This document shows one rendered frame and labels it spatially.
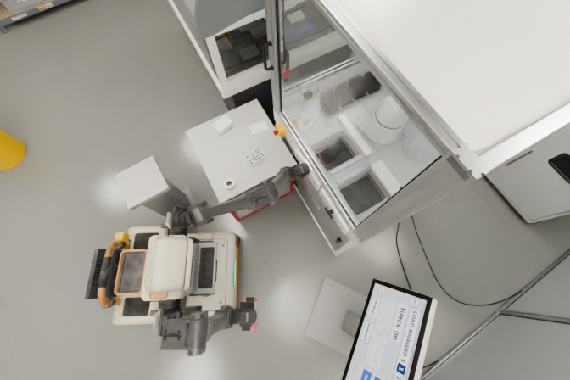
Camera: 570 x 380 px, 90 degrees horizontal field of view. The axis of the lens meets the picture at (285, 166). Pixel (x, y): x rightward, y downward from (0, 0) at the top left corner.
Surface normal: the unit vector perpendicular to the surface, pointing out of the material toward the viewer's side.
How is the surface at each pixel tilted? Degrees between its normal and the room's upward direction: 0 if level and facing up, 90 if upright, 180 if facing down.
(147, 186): 0
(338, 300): 3
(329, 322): 3
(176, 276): 42
